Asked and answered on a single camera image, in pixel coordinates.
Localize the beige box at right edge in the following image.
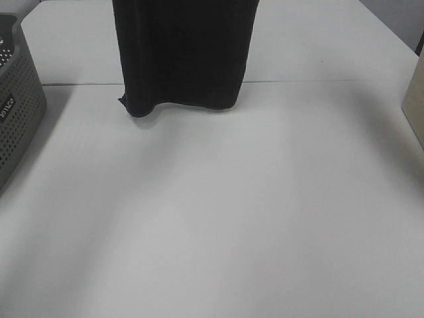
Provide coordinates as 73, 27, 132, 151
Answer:
401, 53, 424, 147

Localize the dark navy towel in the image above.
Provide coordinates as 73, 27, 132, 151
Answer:
113, 0, 258, 117

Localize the grey perforated plastic basket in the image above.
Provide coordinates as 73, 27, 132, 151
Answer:
1, 13, 47, 187

